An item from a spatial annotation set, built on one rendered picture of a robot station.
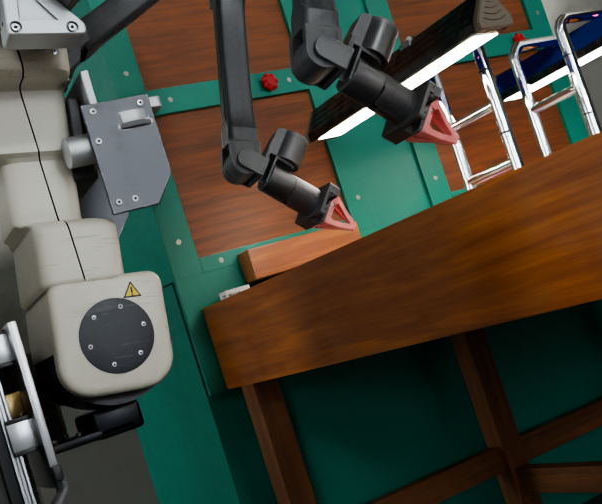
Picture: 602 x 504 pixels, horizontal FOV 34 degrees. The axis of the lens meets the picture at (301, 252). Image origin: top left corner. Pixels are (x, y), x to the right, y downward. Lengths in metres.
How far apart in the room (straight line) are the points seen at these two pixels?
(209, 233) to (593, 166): 1.21
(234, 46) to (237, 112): 0.13
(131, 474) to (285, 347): 2.06
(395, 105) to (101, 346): 0.54
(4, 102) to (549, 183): 0.75
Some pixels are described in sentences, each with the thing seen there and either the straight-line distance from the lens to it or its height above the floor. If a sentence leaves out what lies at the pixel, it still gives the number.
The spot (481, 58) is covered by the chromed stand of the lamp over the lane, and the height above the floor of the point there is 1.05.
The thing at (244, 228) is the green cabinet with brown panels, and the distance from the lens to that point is 2.26.
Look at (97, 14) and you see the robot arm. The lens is 1.83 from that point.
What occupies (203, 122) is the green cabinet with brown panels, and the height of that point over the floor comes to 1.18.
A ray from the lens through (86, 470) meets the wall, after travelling 3.82.
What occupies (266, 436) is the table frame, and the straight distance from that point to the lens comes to 2.08.
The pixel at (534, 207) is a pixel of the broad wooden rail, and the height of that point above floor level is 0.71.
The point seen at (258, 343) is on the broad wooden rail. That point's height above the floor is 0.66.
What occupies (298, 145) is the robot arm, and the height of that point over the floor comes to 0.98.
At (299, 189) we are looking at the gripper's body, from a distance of 1.81.
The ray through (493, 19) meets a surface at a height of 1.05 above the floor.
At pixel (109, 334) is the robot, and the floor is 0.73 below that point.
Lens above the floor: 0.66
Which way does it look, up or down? 4 degrees up
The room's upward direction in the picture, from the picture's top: 18 degrees counter-clockwise
